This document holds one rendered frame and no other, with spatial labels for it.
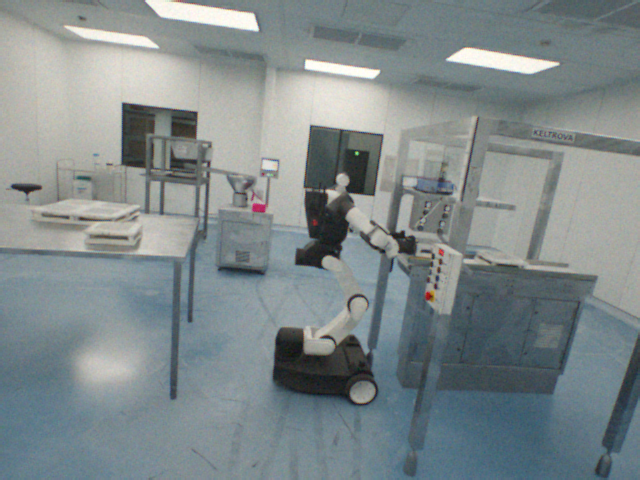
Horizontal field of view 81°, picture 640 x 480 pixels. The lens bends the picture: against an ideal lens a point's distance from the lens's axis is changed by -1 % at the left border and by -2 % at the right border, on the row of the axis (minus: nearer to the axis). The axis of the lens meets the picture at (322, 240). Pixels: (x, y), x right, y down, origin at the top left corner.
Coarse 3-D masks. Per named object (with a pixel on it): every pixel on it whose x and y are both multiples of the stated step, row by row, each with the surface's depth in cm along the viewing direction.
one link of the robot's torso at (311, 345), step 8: (304, 328) 260; (312, 328) 261; (304, 336) 248; (312, 336) 262; (304, 344) 244; (312, 344) 244; (320, 344) 244; (328, 344) 245; (312, 352) 245; (320, 352) 246; (328, 352) 246
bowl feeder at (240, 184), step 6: (228, 174) 462; (234, 174) 472; (228, 180) 450; (234, 180) 444; (240, 180) 444; (246, 180) 446; (252, 180) 451; (234, 186) 451; (240, 186) 449; (246, 186) 452; (234, 192) 464; (240, 192) 457; (246, 192) 460; (258, 192) 458; (234, 198) 459; (240, 198) 457; (246, 198) 462; (252, 198) 456; (234, 204) 460; (240, 204) 459; (246, 204) 465
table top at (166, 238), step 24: (0, 216) 232; (24, 216) 240; (144, 216) 283; (168, 216) 294; (0, 240) 187; (24, 240) 192; (48, 240) 197; (72, 240) 202; (144, 240) 220; (168, 240) 226; (192, 240) 244
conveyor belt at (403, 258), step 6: (396, 258) 258; (402, 258) 247; (408, 258) 247; (420, 258) 251; (426, 258) 253; (402, 264) 245; (408, 264) 235; (414, 264) 235; (420, 264) 236; (480, 264) 256; (408, 270) 236; (474, 270) 240; (480, 270) 241; (558, 270) 265; (564, 270) 268; (570, 270) 270; (552, 276) 247; (558, 276) 247
